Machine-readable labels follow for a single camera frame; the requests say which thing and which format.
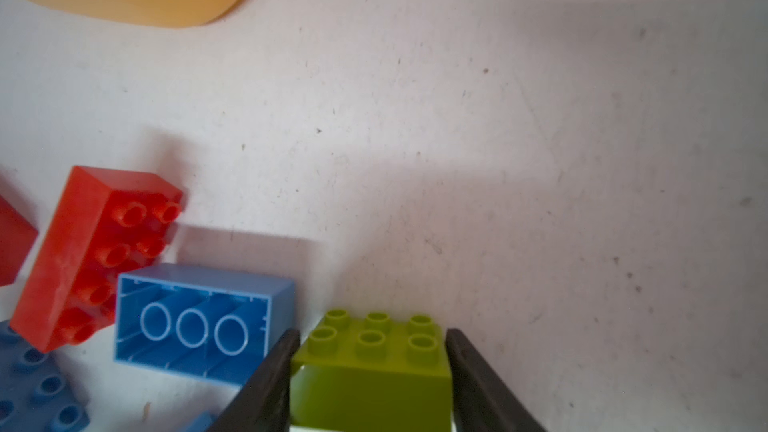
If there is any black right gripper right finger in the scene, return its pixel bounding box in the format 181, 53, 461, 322
445, 328, 546, 432

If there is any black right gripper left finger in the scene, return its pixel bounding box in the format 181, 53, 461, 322
207, 329, 300, 432

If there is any green lego brick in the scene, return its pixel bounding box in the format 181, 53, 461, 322
290, 309, 453, 431

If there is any blue lego brick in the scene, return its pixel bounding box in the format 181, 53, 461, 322
1, 321, 90, 432
114, 263, 296, 387
178, 412, 217, 432

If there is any red lego brick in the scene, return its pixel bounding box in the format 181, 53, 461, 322
1, 196, 39, 287
10, 166, 183, 352

